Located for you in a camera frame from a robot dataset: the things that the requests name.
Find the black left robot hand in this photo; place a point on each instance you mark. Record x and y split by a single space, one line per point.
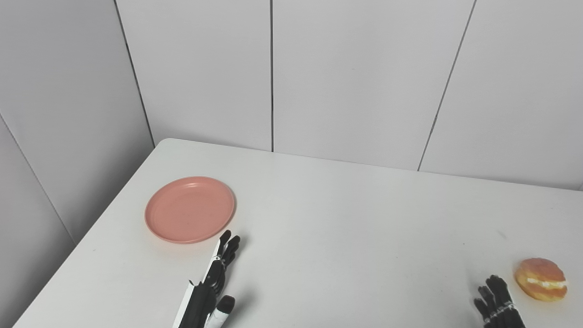
200 303

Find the cream puff pastry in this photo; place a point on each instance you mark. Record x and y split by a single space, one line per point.
541 279

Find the pink round plate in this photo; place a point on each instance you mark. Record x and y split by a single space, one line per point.
189 209

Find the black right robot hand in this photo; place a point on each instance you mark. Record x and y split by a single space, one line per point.
498 305

